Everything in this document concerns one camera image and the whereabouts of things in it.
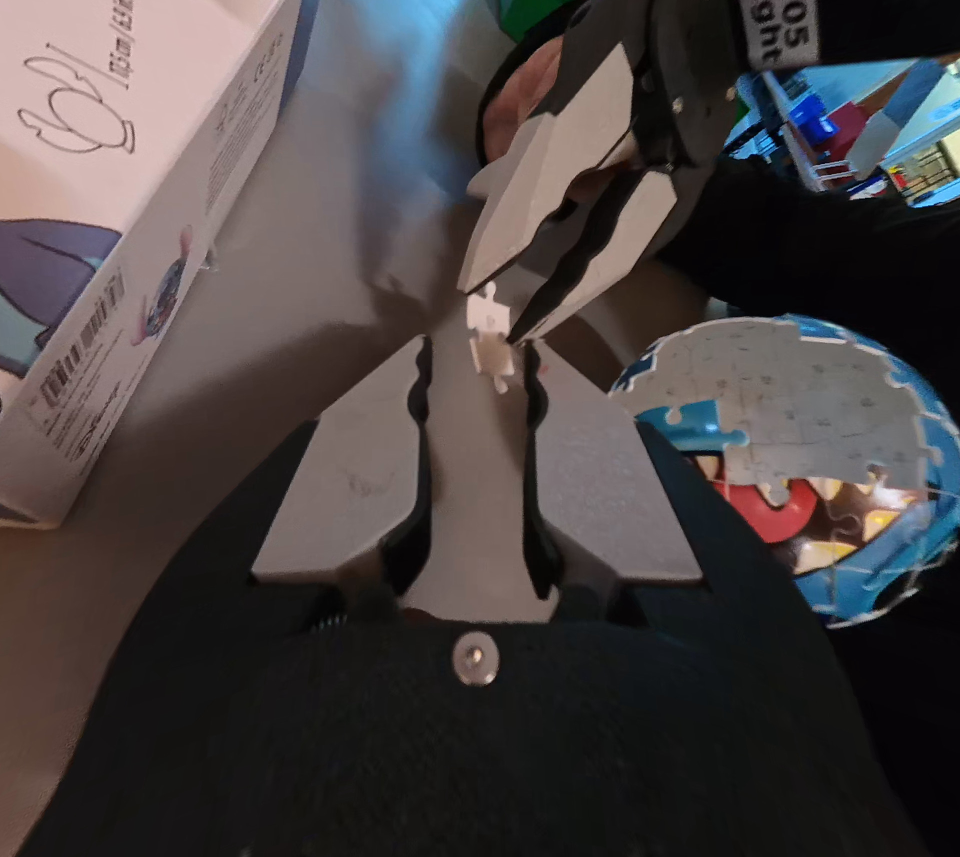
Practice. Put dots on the person's right hand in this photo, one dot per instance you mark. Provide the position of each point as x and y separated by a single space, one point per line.
525 92

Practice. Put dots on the blue puzzle ball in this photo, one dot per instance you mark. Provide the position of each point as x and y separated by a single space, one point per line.
787 407

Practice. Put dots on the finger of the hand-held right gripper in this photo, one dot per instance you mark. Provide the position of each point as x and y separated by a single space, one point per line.
555 174
637 219

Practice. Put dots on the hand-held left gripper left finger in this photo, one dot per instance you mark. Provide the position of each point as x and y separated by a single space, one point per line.
345 482

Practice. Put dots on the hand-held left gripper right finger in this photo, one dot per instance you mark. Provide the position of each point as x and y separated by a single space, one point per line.
607 497

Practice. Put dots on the white and blue puzzle box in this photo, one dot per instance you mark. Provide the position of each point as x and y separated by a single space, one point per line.
150 122

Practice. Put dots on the background storage shelves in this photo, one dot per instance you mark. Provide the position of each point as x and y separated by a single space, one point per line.
862 129

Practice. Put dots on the white puzzle piece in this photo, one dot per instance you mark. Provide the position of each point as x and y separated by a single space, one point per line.
484 309
491 358

